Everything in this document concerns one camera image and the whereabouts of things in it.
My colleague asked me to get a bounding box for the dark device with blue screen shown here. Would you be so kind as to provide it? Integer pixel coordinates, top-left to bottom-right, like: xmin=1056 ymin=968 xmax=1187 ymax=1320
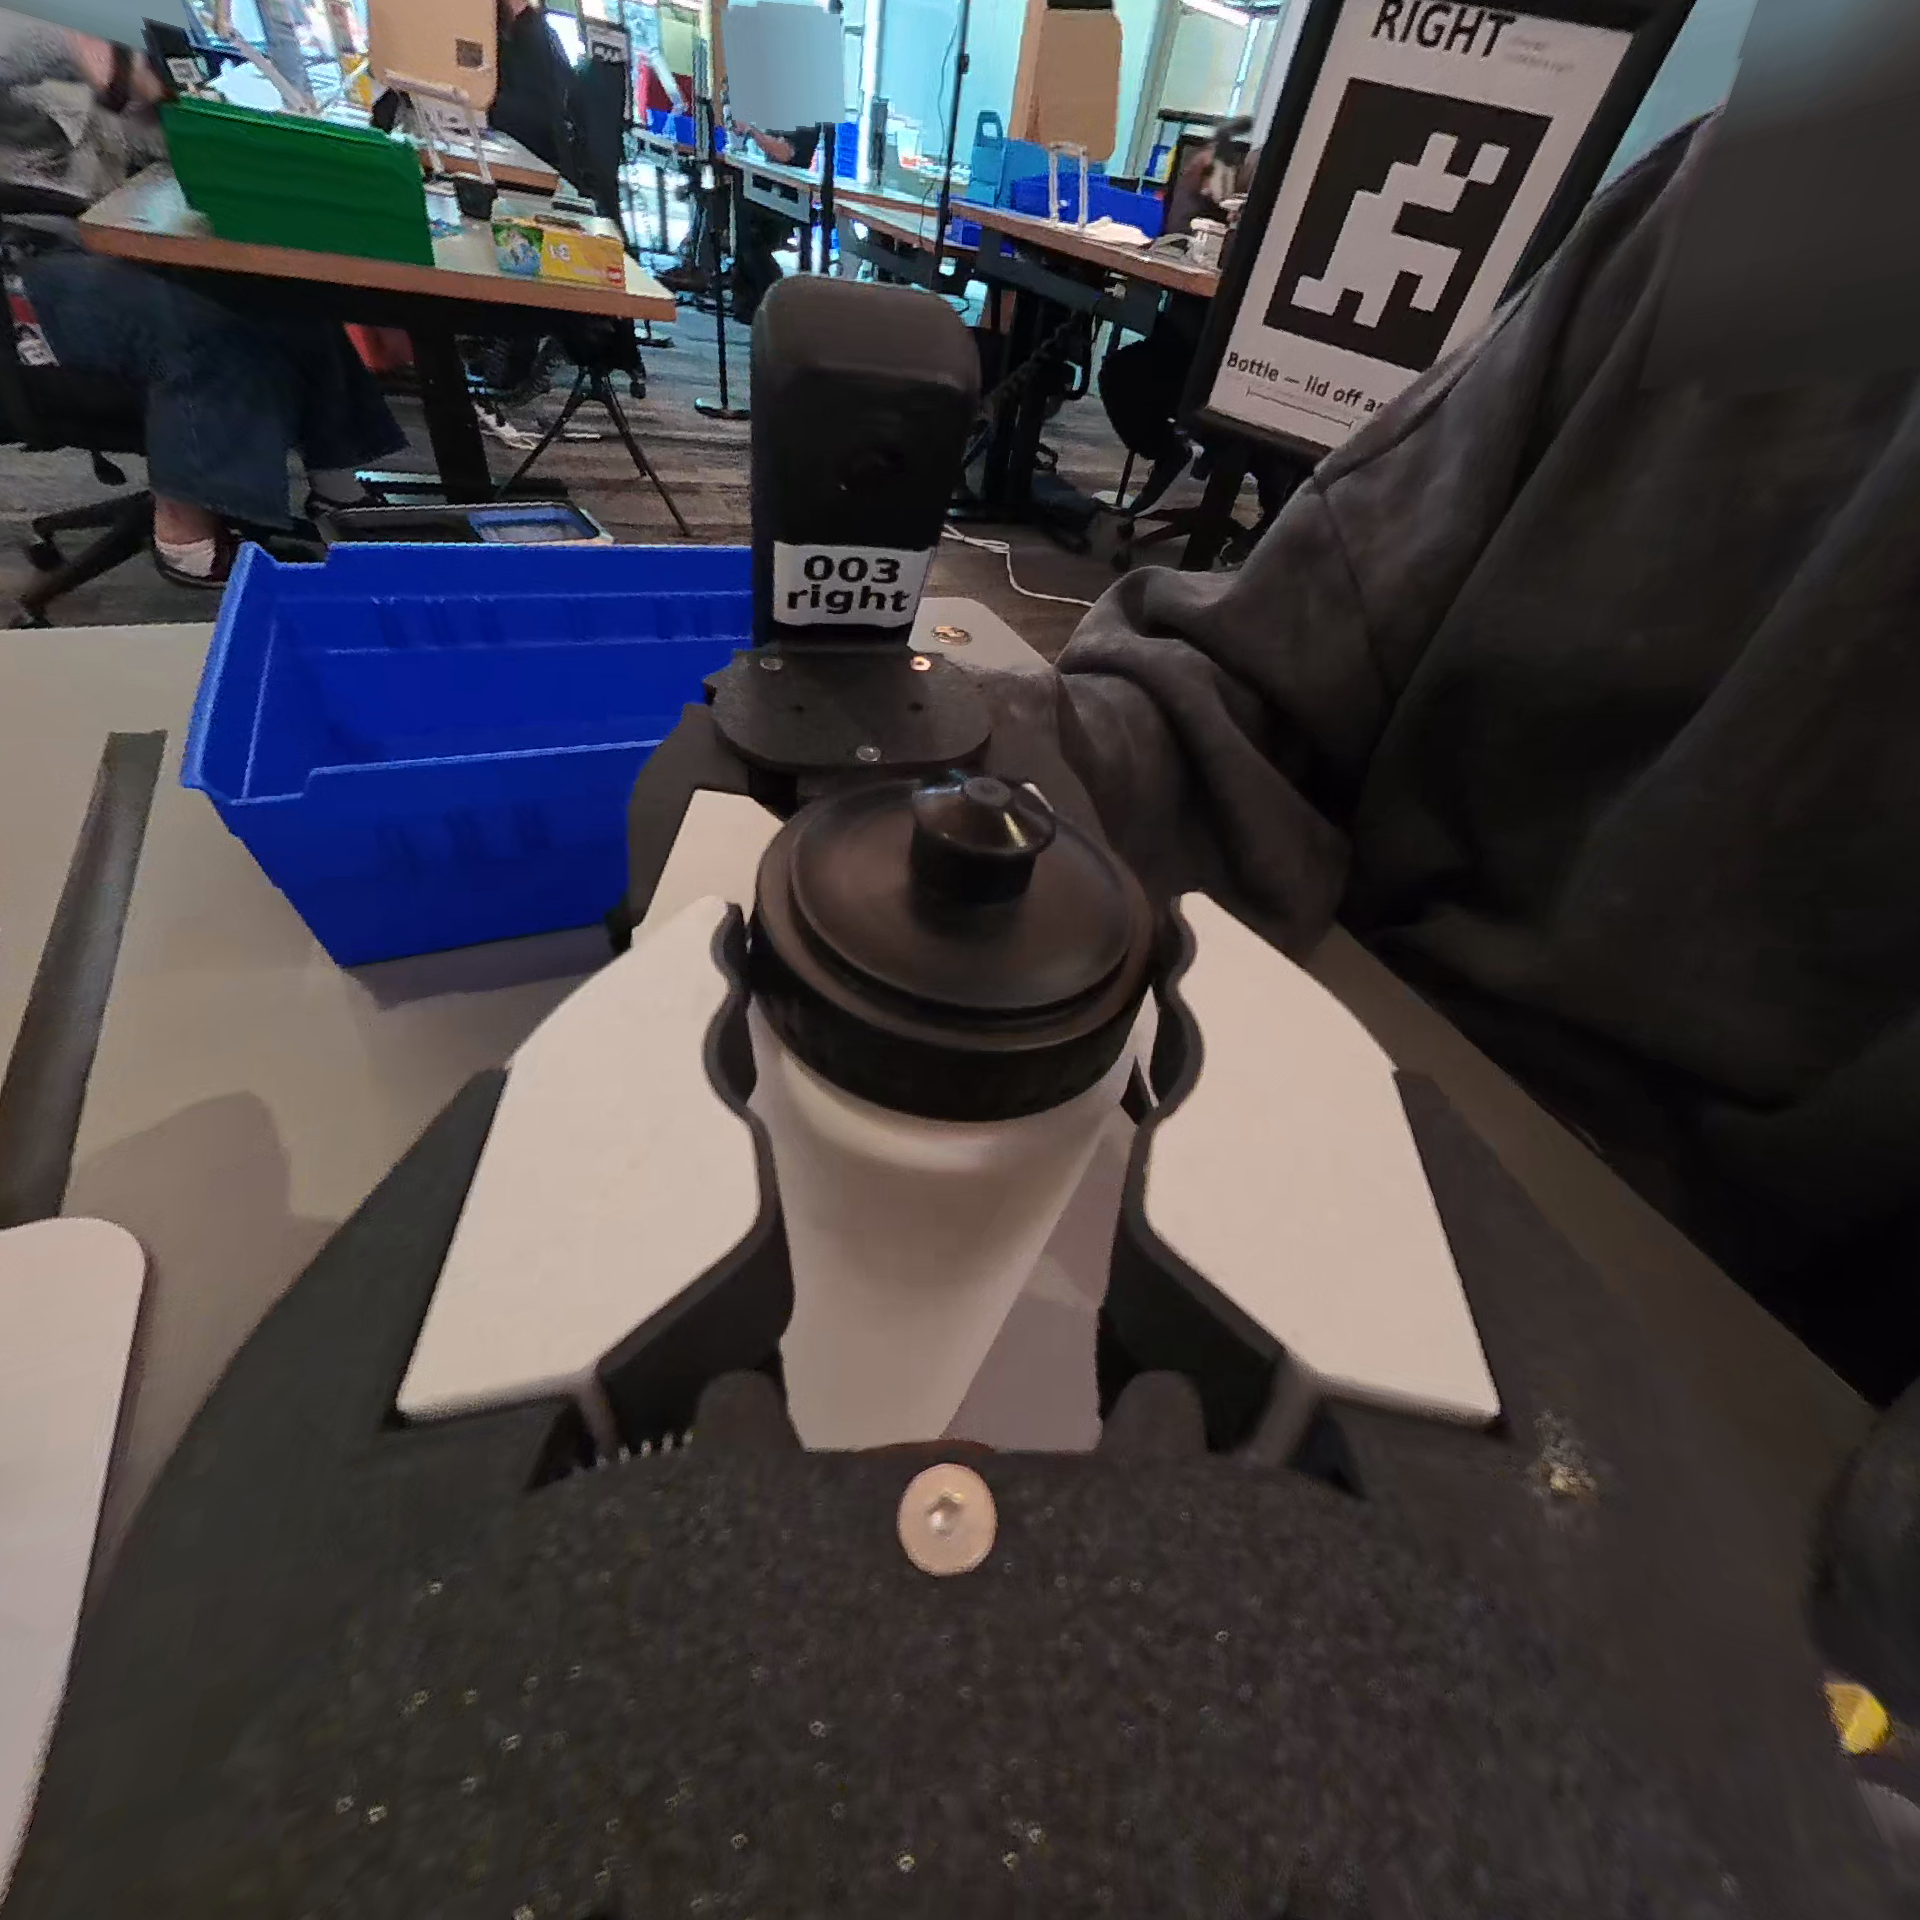
xmin=322 ymin=503 xmax=614 ymax=548

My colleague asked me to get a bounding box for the blue storage bin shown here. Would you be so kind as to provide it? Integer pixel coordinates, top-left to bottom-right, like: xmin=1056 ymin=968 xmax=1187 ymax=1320
xmin=180 ymin=539 xmax=760 ymax=968

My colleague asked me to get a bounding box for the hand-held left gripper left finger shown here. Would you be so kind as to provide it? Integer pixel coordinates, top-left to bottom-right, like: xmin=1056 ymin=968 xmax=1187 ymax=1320
xmin=394 ymin=895 xmax=794 ymax=1450

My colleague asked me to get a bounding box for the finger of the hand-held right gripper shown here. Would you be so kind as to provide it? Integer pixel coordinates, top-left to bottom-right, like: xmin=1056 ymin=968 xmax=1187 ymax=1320
xmin=604 ymin=703 xmax=805 ymax=952

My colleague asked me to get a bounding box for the grey table cable hatch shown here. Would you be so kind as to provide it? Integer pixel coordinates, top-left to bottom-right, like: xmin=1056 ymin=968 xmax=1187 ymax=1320
xmin=0 ymin=731 xmax=168 ymax=1230

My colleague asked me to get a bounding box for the white floor cable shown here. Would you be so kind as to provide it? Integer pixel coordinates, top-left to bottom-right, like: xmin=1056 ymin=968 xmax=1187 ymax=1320
xmin=945 ymin=526 xmax=1098 ymax=607

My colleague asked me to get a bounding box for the black office chair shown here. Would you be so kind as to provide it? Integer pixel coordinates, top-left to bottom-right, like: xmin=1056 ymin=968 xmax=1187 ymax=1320
xmin=1096 ymin=333 xmax=1278 ymax=572

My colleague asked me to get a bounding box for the green storage bin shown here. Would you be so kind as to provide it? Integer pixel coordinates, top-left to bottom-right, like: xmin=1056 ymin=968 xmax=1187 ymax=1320
xmin=158 ymin=96 xmax=437 ymax=270

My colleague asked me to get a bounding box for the yellow printed carton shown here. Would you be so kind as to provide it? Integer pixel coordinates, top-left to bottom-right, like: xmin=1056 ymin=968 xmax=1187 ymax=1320
xmin=492 ymin=216 xmax=627 ymax=290

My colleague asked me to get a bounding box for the white plastic bottle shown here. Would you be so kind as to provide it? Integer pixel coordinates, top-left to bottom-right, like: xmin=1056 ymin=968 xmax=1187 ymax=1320
xmin=746 ymin=1036 xmax=1142 ymax=1452

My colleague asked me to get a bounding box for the white stand base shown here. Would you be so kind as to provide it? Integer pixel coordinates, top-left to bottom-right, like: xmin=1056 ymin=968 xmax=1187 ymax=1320
xmin=0 ymin=1219 xmax=148 ymax=1876

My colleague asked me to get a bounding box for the black bottle lid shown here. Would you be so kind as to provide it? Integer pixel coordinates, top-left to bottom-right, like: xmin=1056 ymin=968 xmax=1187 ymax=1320
xmin=749 ymin=773 xmax=1157 ymax=1127

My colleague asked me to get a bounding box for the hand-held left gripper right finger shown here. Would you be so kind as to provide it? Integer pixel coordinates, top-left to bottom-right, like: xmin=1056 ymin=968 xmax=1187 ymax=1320
xmin=1096 ymin=895 xmax=1501 ymax=1466

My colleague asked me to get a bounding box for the black tripod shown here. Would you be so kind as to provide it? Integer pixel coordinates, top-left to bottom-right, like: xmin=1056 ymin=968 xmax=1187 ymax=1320
xmin=496 ymin=357 xmax=694 ymax=539

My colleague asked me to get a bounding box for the black framed marker sign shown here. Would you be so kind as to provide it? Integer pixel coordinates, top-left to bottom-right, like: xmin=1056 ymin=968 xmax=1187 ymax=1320
xmin=1185 ymin=0 xmax=1697 ymax=455

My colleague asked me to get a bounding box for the person's right forearm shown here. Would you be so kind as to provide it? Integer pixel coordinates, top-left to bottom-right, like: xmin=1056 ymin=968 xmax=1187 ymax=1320
xmin=997 ymin=88 xmax=1920 ymax=1403

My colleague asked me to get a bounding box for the background wooden desk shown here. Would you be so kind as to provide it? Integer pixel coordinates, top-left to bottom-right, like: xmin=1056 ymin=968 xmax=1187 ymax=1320
xmin=78 ymin=163 xmax=677 ymax=504

